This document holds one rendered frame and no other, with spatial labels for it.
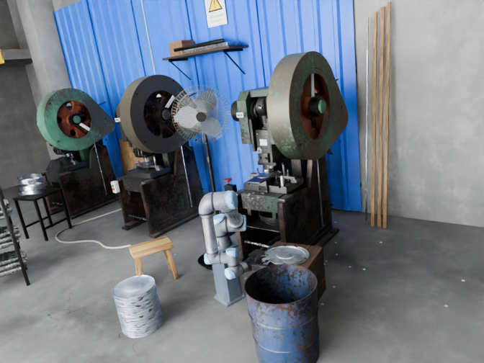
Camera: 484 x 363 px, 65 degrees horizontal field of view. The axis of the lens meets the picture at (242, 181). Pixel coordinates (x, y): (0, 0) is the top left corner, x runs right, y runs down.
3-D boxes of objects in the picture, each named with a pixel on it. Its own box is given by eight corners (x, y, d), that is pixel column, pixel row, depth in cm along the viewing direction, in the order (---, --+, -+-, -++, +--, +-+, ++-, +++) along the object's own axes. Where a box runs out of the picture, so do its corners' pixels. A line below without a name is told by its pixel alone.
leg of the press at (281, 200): (294, 275, 313) (284, 171, 288) (282, 272, 320) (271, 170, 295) (339, 231, 381) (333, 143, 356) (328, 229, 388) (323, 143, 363)
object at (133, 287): (148, 297, 251) (148, 295, 251) (106, 300, 253) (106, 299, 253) (158, 274, 279) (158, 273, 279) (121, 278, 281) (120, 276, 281)
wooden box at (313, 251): (307, 319, 256) (303, 274, 247) (258, 307, 276) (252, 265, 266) (325, 288, 289) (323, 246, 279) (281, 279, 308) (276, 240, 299)
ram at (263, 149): (270, 163, 317) (266, 129, 309) (256, 163, 327) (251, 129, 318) (281, 158, 330) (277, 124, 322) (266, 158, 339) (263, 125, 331)
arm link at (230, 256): (219, 251, 244) (221, 268, 245) (236, 251, 242) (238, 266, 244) (221, 248, 251) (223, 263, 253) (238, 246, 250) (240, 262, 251)
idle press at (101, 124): (73, 225, 503) (37, 91, 455) (35, 216, 559) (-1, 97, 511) (157, 188, 622) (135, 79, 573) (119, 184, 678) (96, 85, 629)
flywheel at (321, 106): (302, 160, 266) (298, 53, 252) (277, 159, 279) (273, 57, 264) (343, 148, 322) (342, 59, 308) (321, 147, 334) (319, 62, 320)
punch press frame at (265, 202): (285, 251, 320) (268, 90, 283) (245, 243, 346) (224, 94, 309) (325, 217, 379) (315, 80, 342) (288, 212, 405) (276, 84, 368)
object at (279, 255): (305, 265, 254) (305, 264, 254) (263, 263, 258) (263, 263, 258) (305, 247, 281) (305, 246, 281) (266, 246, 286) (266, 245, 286)
